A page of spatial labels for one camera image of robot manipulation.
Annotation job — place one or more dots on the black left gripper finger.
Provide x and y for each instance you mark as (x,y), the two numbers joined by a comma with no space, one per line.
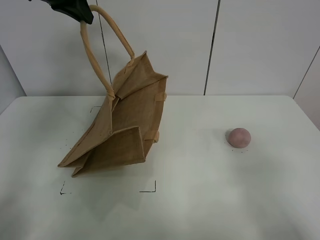
(76,9)

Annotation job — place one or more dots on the brown linen tote bag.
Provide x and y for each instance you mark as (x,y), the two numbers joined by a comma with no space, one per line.
(127,124)

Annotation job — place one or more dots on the pink peach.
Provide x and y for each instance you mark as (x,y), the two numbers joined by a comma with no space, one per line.
(239,138)

